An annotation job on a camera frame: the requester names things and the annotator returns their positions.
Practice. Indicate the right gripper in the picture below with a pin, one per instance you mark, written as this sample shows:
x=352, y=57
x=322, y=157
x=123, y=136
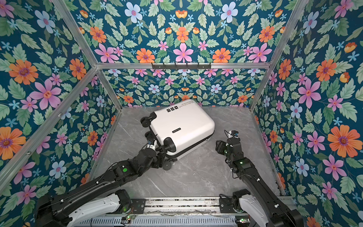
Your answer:
x=220, y=146

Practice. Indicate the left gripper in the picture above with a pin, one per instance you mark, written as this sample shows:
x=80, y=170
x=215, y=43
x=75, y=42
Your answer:
x=160, y=159

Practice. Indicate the white black suitcase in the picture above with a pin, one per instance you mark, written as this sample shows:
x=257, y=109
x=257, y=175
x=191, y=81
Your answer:
x=182, y=127

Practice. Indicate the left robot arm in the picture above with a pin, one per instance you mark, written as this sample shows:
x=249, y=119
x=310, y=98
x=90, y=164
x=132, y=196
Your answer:
x=99, y=196

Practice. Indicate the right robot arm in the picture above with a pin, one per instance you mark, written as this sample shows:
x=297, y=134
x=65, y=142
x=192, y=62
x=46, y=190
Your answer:
x=257, y=200

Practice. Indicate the metal hook bar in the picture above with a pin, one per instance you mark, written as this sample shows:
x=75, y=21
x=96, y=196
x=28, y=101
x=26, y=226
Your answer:
x=177, y=66

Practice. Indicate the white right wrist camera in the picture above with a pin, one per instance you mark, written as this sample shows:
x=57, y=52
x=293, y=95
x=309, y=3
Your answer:
x=234, y=134

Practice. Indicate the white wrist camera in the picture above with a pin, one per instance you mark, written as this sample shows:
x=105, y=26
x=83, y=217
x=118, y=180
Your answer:
x=234, y=134
x=152, y=145

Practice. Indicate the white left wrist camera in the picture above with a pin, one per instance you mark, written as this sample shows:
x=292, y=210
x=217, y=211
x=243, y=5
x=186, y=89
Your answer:
x=152, y=145

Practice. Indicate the aluminium mounting rail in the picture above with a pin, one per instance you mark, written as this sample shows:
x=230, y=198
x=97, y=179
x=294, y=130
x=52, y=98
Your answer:
x=181, y=205

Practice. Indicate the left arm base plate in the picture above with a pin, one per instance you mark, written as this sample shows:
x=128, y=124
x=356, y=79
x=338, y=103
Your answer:
x=136, y=206

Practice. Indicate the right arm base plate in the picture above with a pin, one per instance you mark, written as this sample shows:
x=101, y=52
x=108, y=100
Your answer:
x=229, y=205

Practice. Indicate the white perforated cable tray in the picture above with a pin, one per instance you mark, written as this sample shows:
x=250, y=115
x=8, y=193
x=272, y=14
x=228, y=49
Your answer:
x=161, y=221

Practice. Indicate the aluminium frame cage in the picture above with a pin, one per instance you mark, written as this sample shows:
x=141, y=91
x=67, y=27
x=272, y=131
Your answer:
x=58, y=59

